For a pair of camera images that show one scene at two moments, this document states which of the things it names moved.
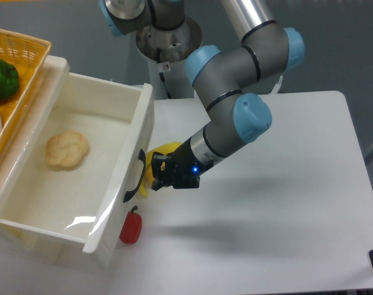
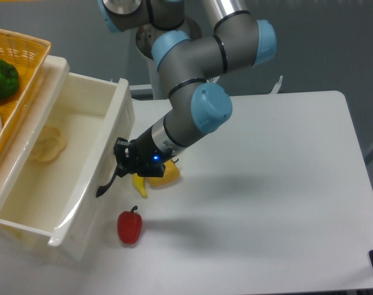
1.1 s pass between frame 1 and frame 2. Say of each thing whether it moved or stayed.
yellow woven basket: stayed
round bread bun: moved
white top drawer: moved
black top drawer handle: moved
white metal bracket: stayed
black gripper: moved
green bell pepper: stayed
